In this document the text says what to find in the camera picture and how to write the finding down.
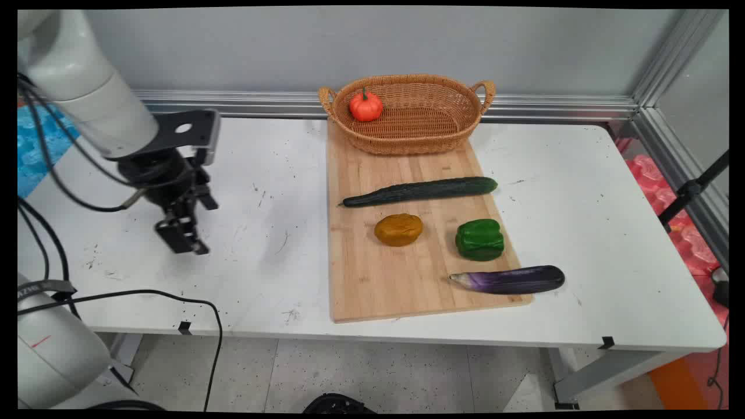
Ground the slanted aluminium frame rail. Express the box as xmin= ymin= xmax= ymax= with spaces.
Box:
xmin=632 ymin=9 xmax=729 ymax=271

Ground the pink foam floor mat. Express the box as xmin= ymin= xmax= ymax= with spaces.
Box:
xmin=616 ymin=137 xmax=729 ymax=326

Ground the grey table leg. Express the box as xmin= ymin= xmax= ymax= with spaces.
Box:
xmin=552 ymin=348 xmax=692 ymax=409

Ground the grey velcro cable strap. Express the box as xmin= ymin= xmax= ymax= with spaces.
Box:
xmin=17 ymin=280 xmax=78 ymax=303

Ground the woven wicker basket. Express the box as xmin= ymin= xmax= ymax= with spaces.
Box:
xmin=318 ymin=73 xmax=496 ymax=156

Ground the small orange toy pumpkin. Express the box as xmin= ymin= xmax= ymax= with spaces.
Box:
xmin=349 ymin=87 xmax=384 ymax=123

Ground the long green toy cucumber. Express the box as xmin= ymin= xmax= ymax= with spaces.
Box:
xmin=338 ymin=176 xmax=499 ymax=209

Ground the purple toy eggplant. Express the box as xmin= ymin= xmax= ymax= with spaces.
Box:
xmin=448 ymin=265 xmax=566 ymax=295

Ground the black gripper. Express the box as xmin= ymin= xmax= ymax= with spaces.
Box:
xmin=118 ymin=148 xmax=219 ymax=256

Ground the black device beside table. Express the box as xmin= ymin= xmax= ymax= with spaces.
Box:
xmin=711 ymin=267 xmax=729 ymax=309

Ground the black tripod stand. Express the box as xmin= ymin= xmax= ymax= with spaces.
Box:
xmin=658 ymin=150 xmax=729 ymax=233

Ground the thin black floor cable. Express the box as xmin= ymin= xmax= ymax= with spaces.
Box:
xmin=706 ymin=314 xmax=729 ymax=408

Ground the green toy bell pepper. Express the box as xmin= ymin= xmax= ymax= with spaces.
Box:
xmin=455 ymin=218 xmax=506 ymax=262

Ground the horizontal aluminium frame rail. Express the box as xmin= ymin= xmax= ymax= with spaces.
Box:
xmin=129 ymin=88 xmax=640 ymax=123

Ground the black cable looping to floor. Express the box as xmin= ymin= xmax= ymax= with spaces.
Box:
xmin=17 ymin=289 xmax=224 ymax=411

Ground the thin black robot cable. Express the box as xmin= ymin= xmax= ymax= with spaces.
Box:
xmin=17 ymin=74 xmax=140 ymax=214

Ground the brown toy potato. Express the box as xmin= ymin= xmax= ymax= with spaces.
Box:
xmin=374 ymin=213 xmax=424 ymax=247

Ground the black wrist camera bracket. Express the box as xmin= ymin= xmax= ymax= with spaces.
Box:
xmin=135 ymin=109 xmax=222 ymax=167

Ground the black round object on floor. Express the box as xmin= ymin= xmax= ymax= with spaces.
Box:
xmin=303 ymin=393 xmax=378 ymax=414

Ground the wooden cutting board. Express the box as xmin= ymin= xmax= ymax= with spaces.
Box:
xmin=326 ymin=119 xmax=534 ymax=324

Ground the blue patterned mat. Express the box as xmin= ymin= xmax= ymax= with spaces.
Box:
xmin=17 ymin=100 xmax=81 ymax=200

